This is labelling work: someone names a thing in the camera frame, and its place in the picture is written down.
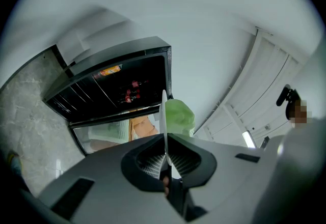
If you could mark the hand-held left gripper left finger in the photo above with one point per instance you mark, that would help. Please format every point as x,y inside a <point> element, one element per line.
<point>107,182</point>

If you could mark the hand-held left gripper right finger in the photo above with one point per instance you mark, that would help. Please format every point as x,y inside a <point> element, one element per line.
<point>229,182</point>

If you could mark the green cabbage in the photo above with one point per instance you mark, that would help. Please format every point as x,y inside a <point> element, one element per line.
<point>179,116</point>

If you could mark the white plate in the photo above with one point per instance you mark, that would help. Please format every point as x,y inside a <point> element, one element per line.
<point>164,116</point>

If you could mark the black glass-door fridge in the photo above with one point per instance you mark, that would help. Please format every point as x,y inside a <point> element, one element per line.
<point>107,90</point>

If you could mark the person's white clothing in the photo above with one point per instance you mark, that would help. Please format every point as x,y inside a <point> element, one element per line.
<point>300,172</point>

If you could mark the red-label cola bottle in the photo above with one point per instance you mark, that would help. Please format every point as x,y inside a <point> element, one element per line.
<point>132,91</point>
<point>136,83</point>
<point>130,99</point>

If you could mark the teal and yellow object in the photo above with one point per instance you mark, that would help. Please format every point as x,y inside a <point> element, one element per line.
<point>14,164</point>

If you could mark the white panel door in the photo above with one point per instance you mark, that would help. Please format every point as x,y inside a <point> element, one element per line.
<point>257,85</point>

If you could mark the orange drink bottle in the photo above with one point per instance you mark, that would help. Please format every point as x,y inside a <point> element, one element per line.
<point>108,71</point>

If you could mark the black head-worn camera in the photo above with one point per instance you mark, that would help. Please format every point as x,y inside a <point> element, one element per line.
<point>286,97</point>

